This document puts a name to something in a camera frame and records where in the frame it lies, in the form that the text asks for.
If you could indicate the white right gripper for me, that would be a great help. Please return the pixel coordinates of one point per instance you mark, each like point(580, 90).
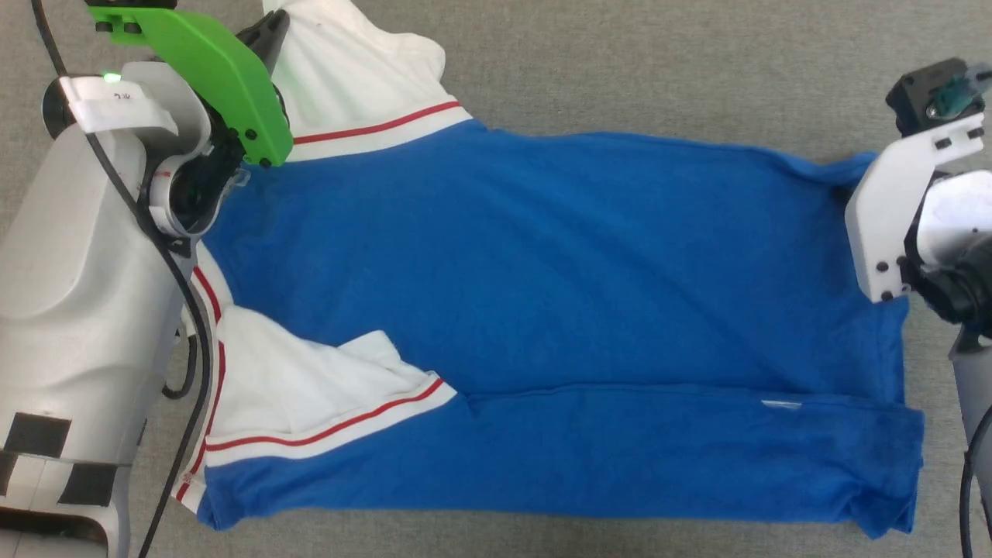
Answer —
point(880, 225)

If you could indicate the grey fabric sofa seat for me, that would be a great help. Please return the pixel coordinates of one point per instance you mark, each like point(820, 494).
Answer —
point(620, 70)

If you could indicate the blue jersey with white sleeves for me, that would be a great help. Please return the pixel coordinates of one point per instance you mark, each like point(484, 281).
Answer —
point(542, 271)

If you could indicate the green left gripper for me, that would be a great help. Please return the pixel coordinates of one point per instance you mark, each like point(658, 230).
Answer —
point(225, 85)

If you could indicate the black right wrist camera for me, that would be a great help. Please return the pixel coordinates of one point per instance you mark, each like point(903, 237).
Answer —
point(918, 97)

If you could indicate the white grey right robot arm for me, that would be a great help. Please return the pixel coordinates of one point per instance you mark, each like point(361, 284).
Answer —
point(957, 209)

